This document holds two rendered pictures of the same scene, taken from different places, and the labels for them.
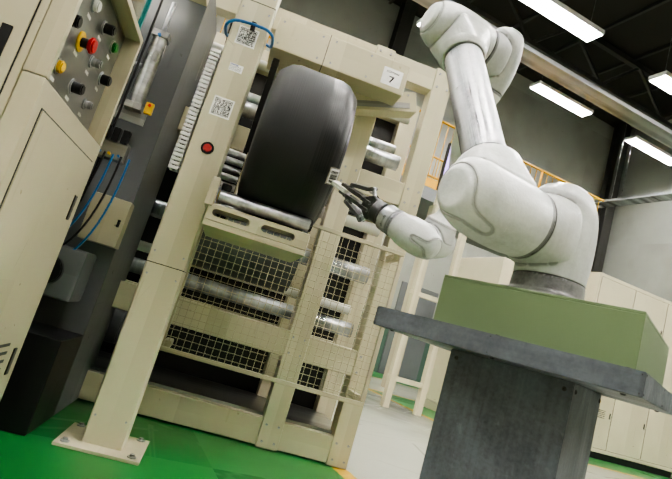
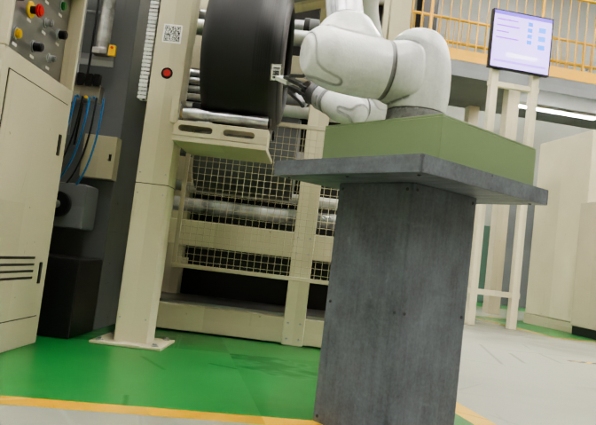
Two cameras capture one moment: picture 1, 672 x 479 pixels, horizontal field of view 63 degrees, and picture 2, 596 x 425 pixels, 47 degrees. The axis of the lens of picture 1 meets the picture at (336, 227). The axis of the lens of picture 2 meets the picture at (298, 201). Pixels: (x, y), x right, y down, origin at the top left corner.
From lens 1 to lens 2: 0.82 m
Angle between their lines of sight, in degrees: 12
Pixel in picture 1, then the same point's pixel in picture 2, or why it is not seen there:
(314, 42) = not seen: outside the picture
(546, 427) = (399, 221)
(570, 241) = (414, 75)
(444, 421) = (340, 239)
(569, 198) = (413, 40)
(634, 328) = (436, 128)
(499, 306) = (359, 138)
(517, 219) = (356, 66)
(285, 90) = (217, 4)
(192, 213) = (165, 133)
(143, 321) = (143, 234)
